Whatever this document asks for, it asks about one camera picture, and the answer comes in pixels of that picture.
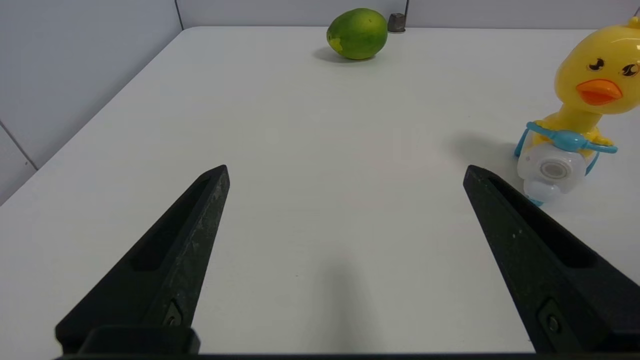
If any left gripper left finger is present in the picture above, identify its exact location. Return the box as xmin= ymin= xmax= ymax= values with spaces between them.
xmin=55 ymin=164 xmax=231 ymax=356

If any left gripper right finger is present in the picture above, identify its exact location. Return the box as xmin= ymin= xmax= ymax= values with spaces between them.
xmin=463 ymin=165 xmax=640 ymax=355

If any yellow duck toy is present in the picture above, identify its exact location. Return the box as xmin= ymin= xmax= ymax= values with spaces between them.
xmin=514 ymin=16 xmax=640 ymax=207

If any green mango fruit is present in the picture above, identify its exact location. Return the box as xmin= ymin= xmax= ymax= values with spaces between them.
xmin=326 ymin=8 xmax=389 ymax=61

